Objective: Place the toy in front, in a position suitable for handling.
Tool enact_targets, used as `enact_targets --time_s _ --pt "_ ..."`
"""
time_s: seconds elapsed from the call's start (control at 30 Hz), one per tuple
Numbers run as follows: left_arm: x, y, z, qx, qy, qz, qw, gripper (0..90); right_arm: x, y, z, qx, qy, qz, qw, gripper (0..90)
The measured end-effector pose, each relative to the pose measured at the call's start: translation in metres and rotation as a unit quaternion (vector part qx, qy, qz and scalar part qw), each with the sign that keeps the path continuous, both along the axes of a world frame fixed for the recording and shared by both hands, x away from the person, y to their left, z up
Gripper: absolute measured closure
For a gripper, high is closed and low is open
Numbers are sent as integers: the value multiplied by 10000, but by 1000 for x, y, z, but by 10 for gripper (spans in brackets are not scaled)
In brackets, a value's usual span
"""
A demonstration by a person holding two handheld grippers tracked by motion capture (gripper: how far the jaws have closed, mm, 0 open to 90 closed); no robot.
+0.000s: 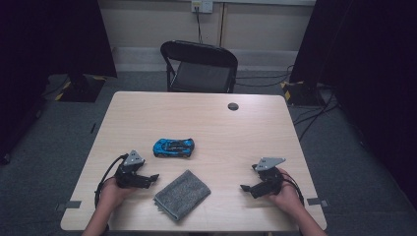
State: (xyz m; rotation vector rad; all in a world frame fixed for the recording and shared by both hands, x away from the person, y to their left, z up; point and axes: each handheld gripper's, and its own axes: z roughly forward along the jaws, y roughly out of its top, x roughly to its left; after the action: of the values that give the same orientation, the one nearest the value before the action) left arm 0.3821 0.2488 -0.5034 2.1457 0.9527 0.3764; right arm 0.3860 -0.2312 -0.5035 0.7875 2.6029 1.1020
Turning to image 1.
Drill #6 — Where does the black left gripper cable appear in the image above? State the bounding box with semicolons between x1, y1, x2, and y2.
93;152;130;209

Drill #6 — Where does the black folding chair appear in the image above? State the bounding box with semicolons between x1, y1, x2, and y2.
159;39;239;94

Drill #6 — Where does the black stand base striped tape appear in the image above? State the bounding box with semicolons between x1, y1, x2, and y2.
53;73;107;103
279;80;326;107

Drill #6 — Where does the black floor cable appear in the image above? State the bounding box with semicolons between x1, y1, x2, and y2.
235;64;294;89

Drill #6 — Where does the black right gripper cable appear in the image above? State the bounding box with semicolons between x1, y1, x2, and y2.
281;171;306;207

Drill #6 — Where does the grey tape strip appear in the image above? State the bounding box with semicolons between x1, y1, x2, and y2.
55;200;83;212
306;197;329;208

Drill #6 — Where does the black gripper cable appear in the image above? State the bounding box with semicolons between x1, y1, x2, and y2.
93;152;130;209
281;171;306;207

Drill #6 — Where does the black curtain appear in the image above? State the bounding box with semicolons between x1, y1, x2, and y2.
289;0;417;210
0;0;118;165

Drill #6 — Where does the blue toy car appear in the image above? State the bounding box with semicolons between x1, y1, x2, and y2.
152;138;196;159

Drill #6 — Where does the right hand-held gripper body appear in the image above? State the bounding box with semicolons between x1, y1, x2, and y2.
252;156;287;198

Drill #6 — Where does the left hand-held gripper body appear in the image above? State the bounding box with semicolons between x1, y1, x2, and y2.
114;149;146;190

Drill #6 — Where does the grey terry cloth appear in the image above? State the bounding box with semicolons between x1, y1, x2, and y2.
152;169;211;222

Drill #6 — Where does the bundle of black floor cables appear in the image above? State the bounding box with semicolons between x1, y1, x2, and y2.
293;91;340;142

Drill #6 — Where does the black socket cable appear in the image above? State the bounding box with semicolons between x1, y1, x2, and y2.
195;6;204;44

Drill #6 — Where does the white wall socket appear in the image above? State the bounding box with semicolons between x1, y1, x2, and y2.
191;0;214;14

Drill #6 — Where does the person's right hand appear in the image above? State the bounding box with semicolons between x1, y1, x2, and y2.
268;167;304;214

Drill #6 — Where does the person's left hand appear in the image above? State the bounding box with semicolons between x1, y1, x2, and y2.
97;178;139;210

